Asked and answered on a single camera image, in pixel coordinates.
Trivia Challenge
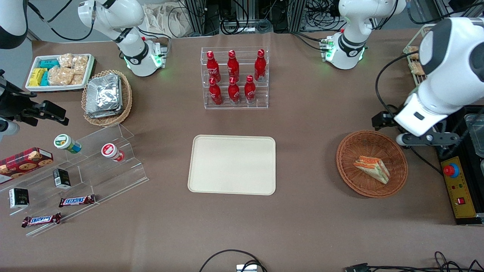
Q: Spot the red tartan cookie box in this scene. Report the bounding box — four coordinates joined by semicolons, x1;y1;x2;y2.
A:
0;147;54;185

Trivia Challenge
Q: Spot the white cloth bag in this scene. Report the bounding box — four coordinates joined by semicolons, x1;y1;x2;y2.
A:
143;3;189;38

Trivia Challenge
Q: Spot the triangular sandwich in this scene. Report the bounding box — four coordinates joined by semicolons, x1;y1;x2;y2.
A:
353;156;390;185

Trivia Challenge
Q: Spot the beige plastic tray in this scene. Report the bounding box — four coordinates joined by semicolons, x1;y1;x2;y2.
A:
188;135;276;196

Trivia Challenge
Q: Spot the silver foil pouch stack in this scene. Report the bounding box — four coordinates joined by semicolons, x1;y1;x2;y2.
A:
85;74;123;119

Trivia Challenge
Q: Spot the red cola bottle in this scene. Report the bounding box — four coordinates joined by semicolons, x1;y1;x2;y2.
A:
209;77;223;105
206;51;222;83
244;75;257;104
254;49;267;82
228;76;240;104
227;49;240;80

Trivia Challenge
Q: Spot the white wire rack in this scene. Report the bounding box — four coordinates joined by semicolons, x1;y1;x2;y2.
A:
403;23;435;87

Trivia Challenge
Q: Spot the metal equipment rack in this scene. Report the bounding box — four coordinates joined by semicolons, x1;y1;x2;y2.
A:
181;0;307;36

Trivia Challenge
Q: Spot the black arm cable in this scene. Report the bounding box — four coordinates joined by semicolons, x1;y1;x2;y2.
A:
28;0;95;42
374;50;421;117

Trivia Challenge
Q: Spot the clear acrylic tiered shelf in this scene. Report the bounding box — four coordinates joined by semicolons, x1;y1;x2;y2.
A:
0;123;149;237

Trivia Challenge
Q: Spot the oval light wicker basket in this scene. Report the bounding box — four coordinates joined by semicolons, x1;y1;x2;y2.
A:
81;70;133;127

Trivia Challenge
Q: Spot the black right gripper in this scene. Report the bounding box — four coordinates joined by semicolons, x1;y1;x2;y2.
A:
0;90;70;127

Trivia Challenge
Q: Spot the yellow snack packet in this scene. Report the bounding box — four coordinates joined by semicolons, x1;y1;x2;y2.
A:
28;68;47;87

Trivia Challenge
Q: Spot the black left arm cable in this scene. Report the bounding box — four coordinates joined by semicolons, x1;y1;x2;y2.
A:
374;50;421;117

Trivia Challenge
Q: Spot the round brown wicker basket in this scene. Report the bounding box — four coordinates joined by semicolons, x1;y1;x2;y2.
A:
336;130;409;198

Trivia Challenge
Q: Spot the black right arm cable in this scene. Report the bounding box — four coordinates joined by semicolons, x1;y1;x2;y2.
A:
28;0;95;42

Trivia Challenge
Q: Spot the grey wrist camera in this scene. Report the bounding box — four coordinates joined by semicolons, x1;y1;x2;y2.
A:
396;131;461;148
0;117;20;142

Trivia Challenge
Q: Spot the yellow emergency stop box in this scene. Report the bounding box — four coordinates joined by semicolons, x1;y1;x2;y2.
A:
440;156;479;220

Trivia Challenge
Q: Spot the red lid yogurt cup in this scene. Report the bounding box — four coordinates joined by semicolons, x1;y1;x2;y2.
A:
101;143;125;162

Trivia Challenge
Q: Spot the Snickers chocolate bar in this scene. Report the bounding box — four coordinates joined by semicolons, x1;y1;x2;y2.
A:
59;195;96;208
21;213;62;228

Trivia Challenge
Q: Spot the thin black table cable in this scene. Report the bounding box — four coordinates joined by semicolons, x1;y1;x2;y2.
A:
369;251;484;272

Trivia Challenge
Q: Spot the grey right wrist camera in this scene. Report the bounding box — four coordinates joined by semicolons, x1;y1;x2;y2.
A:
0;117;20;142

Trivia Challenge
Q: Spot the clear plastic container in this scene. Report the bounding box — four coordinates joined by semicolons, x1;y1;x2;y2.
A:
463;113;484;158

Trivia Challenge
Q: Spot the black cable tangle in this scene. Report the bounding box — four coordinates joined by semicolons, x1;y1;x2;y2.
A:
302;0;346;32

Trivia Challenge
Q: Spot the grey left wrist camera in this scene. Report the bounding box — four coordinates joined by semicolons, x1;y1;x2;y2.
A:
396;131;461;148

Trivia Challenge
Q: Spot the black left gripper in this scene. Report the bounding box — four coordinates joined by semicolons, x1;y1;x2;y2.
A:
372;111;399;131

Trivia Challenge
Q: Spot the clear acrylic bottle rack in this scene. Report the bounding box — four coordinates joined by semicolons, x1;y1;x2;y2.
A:
200;46;270;110

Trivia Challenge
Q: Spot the black looped table cable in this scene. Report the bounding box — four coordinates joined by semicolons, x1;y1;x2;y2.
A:
199;249;268;272

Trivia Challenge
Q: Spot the white rectangular dish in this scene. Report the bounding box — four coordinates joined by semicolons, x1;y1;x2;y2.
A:
25;54;95;92

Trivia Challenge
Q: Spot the green lid yogurt cup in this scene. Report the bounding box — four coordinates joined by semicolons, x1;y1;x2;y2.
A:
53;134;82;154

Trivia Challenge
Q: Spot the small black carton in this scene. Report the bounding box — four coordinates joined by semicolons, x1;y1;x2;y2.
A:
53;168;71;189
9;188;30;209

